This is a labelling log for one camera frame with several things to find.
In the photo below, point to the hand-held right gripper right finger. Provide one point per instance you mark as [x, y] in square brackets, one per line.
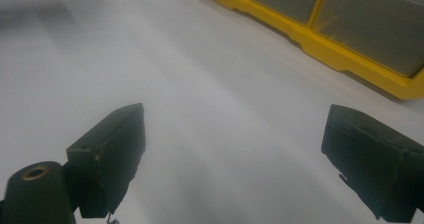
[376, 164]

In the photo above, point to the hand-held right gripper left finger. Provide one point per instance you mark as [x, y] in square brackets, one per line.
[110, 157]

